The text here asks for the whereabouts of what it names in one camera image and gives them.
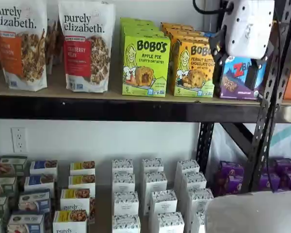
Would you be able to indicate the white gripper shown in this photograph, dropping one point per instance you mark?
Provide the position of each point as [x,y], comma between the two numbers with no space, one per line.
[247,26]

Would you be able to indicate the green Bobo's apple pie box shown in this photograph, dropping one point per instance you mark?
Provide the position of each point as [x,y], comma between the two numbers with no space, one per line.
[145,70]
[140,27]
[135,21]
[145,34]

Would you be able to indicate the blue purple Zbar box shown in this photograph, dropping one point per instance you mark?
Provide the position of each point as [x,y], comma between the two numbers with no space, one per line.
[209,34]
[235,80]

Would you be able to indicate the yellow Bobo's peanut butter box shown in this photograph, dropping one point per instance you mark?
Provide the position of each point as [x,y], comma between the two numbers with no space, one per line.
[189,36]
[177,24]
[194,72]
[182,29]

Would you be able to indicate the black diagonal shelf brace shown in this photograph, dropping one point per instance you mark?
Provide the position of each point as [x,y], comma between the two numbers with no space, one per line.
[237,136]

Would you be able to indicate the silver shelf beam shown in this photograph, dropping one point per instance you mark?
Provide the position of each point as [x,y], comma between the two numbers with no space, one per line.
[289,114]

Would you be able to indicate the white patterned pantry box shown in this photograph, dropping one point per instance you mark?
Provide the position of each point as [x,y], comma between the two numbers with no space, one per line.
[193,182]
[170,223]
[199,202]
[126,224]
[155,182]
[122,166]
[198,224]
[123,183]
[188,166]
[126,204]
[152,165]
[163,202]

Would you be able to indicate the black shelf beam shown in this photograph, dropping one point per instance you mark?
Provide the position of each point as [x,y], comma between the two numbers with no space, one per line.
[111,109]

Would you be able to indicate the wooden shelf board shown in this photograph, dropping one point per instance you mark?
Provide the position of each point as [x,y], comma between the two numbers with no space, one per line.
[55,87]

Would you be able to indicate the white yellow granola box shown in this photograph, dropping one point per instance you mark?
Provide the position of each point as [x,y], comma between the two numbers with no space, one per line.
[81,182]
[70,222]
[82,167]
[75,201]

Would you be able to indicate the blue white snack box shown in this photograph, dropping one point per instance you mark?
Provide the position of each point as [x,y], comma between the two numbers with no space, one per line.
[43,167]
[34,201]
[25,224]
[38,183]

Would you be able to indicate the white teal plastic sheet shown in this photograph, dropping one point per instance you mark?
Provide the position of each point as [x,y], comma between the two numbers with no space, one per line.
[288,138]

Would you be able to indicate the red label granola bag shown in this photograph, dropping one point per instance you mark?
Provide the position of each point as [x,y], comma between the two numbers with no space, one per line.
[87,53]

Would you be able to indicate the orange label granola bag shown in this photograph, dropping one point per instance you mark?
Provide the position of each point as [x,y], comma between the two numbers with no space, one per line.
[21,53]

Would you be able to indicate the black perforated shelf post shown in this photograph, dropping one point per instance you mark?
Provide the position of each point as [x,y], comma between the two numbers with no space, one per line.
[265,136]
[206,145]

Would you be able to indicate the white wall outlet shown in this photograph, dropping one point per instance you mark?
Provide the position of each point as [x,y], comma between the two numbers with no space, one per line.
[19,139]

